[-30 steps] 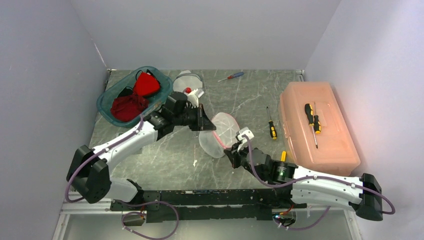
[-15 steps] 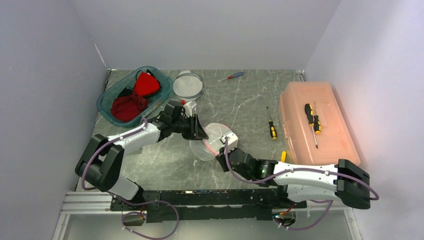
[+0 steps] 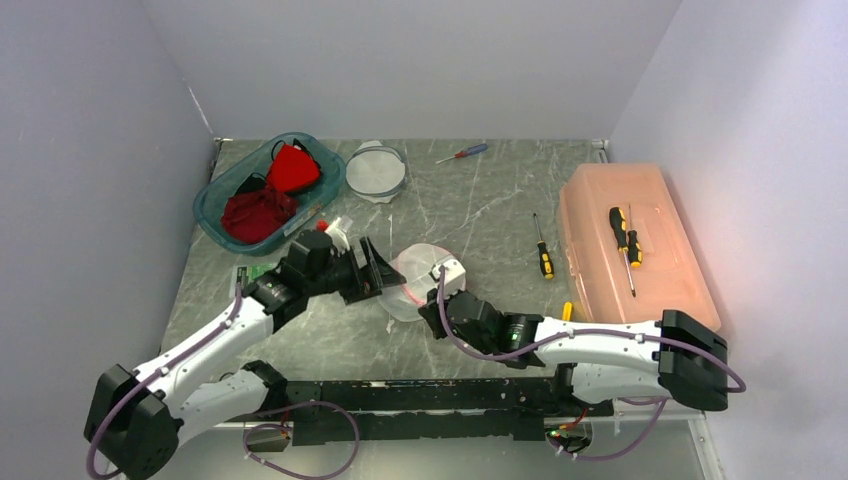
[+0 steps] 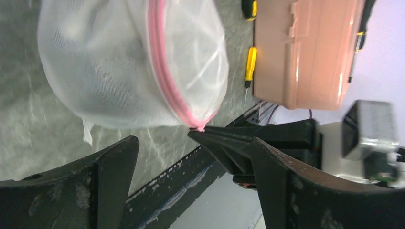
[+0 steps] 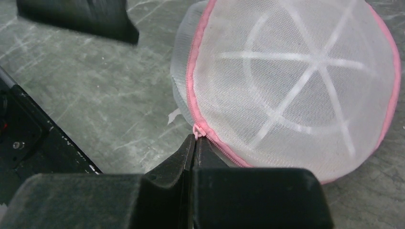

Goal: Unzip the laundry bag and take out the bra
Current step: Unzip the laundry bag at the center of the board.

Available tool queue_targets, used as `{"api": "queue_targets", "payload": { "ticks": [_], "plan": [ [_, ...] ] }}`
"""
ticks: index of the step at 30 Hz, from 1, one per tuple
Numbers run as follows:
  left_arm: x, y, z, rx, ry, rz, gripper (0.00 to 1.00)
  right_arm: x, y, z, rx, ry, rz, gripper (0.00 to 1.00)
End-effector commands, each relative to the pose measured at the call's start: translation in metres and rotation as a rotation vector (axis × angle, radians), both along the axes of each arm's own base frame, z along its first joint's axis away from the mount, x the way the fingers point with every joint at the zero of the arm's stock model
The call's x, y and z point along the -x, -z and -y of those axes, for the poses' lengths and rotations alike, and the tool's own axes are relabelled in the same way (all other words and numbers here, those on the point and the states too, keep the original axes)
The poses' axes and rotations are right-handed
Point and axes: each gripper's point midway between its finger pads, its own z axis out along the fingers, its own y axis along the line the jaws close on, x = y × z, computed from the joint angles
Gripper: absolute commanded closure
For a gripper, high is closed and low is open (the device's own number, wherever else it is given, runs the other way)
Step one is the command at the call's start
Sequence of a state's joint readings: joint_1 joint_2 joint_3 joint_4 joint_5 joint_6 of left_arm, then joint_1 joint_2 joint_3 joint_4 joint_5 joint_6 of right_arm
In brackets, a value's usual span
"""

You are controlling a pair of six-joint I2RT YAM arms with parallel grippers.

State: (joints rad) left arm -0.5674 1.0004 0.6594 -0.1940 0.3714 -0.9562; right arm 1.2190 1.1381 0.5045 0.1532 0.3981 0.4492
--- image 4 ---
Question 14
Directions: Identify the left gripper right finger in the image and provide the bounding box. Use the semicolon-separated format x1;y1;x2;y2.
251;138;405;229

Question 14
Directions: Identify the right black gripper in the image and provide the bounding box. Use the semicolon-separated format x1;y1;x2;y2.
188;119;323;190

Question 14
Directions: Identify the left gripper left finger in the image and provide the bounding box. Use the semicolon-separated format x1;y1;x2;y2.
0;135;139;229

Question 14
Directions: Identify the pink-trimmed white mesh laundry bag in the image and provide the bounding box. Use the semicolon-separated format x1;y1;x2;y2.
38;0;229;143

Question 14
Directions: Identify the small yellow screwdriver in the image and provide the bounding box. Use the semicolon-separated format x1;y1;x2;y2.
243;46;257;106

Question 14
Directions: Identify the orange translucent plastic box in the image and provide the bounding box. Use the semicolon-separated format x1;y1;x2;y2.
253;0;365;111

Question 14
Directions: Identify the yellow-black screwdriver on table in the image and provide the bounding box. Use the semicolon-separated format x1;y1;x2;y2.
241;0;257;21

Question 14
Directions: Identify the medium yellow-black screwdriver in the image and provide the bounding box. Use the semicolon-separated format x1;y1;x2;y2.
347;32;364;83

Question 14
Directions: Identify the large yellow-black screwdriver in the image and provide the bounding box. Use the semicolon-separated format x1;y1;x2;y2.
358;0;376;50

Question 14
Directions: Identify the black base frame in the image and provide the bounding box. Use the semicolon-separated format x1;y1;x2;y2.
118;104;263;229

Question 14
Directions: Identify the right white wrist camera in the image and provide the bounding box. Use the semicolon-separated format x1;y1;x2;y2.
341;100;399;161

